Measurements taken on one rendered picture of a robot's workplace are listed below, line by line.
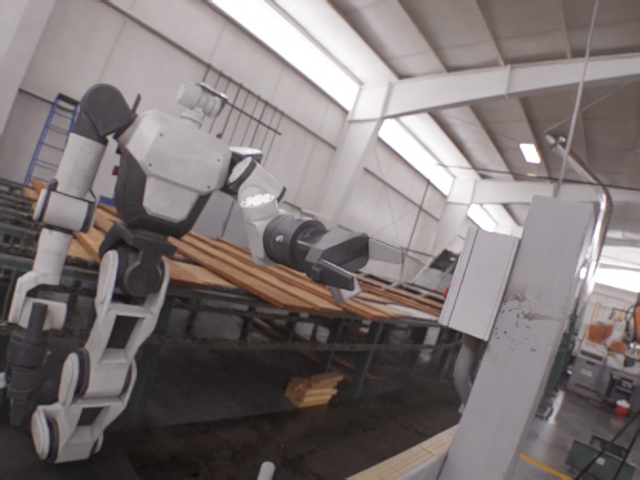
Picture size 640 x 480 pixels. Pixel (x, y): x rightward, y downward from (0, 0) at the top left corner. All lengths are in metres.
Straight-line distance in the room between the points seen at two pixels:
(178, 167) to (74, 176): 0.25
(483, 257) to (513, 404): 0.15
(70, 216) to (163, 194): 0.22
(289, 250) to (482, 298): 0.29
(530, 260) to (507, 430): 0.17
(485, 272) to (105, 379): 1.06
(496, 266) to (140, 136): 0.84
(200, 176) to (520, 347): 0.85
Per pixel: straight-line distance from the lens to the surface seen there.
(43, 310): 1.01
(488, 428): 0.41
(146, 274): 1.06
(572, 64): 9.44
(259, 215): 0.63
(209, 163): 1.01
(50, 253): 1.03
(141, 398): 2.10
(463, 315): 0.40
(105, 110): 1.00
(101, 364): 1.18
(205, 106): 1.08
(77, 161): 1.01
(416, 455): 0.43
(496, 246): 0.40
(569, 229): 0.40
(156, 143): 0.97
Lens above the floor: 1.18
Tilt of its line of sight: 1 degrees up
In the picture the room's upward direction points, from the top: 18 degrees clockwise
